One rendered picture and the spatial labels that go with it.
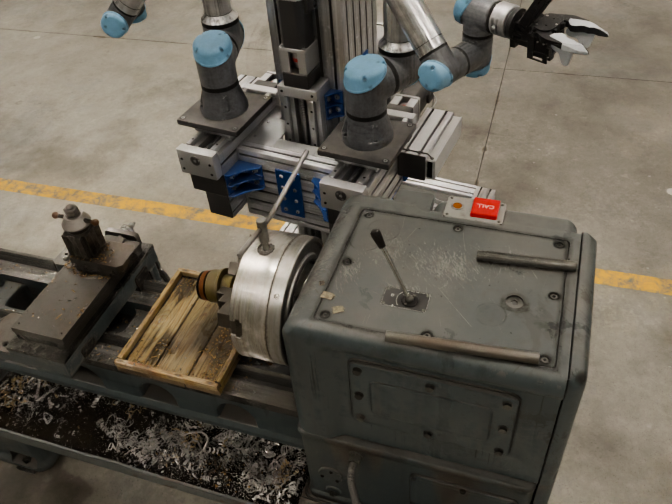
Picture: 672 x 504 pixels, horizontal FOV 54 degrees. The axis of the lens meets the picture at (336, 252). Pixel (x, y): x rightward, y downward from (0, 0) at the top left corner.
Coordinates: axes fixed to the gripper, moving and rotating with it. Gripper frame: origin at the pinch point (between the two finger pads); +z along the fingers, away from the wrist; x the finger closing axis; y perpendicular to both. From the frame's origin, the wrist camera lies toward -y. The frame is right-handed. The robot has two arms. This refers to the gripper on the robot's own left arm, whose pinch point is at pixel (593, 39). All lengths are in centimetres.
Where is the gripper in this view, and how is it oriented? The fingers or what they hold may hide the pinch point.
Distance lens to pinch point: 156.1
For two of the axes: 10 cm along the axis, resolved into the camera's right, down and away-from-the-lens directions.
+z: 6.9, 4.7, -5.6
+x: -7.1, 6.0, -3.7
